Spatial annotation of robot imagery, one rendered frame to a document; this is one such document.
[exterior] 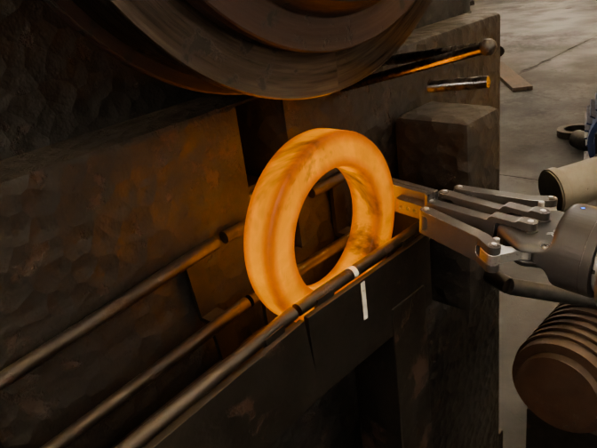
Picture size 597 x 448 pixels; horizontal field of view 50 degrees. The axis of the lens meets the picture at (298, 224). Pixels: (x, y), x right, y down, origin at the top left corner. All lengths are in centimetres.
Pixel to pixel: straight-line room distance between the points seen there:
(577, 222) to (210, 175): 31
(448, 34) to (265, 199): 42
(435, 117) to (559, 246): 24
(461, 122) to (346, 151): 18
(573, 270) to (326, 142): 23
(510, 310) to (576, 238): 132
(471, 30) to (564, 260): 43
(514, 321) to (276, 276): 135
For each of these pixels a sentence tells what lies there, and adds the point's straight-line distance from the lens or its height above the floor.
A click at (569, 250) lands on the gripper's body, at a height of 74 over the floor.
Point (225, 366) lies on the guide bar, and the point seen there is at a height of 71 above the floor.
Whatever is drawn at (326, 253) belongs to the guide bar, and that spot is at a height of 70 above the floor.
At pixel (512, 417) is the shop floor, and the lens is 153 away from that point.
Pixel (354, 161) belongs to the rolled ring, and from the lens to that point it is 59.
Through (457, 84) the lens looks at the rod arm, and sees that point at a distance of 56.
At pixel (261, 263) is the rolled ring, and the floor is 76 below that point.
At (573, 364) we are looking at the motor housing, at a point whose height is 52.
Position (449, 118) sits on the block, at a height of 80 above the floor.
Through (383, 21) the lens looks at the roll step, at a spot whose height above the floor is 93.
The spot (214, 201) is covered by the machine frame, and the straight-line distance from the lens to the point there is 58.
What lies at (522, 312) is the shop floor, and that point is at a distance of 187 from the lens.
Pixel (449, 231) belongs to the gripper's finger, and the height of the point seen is 74.
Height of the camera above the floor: 99
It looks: 23 degrees down
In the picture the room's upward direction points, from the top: 8 degrees counter-clockwise
